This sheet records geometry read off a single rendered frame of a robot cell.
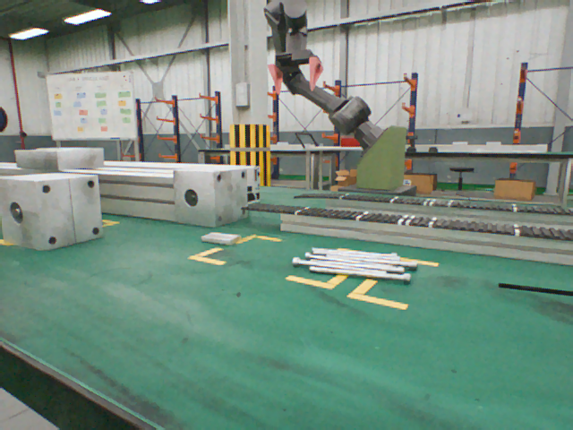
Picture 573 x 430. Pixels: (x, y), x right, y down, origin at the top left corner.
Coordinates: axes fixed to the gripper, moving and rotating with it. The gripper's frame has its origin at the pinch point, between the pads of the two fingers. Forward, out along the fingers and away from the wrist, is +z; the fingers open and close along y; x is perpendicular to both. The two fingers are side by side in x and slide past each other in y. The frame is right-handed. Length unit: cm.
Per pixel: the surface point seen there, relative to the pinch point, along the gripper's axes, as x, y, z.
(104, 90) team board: 331, -436, -174
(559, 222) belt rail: -23, 55, 36
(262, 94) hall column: 266, -139, -111
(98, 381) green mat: -77, 17, 50
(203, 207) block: -40, -1, 36
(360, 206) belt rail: -19.7, 22.3, 33.6
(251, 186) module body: -14.6, -4.6, 28.5
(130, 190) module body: -38, -18, 32
